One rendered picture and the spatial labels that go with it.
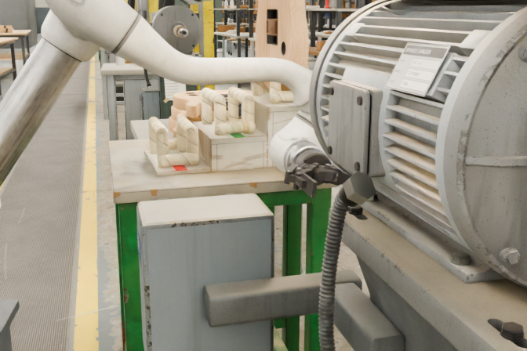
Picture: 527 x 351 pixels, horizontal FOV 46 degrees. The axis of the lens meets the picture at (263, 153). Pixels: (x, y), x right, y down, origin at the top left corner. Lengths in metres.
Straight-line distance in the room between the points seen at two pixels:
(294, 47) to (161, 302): 1.02
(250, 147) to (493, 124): 1.25
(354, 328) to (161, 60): 0.81
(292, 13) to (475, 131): 1.22
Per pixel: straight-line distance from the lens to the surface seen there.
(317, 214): 1.67
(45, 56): 1.48
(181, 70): 1.35
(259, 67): 1.39
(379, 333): 0.67
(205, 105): 1.86
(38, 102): 1.49
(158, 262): 0.74
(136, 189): 1.55
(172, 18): 3.31
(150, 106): 3.40
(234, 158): 1.69
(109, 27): 1.30
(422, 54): 0.58
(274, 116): 1.70
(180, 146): 1.86
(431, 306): 0.57
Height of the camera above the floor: 1.36
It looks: 13 degrees down
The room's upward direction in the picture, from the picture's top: straight up
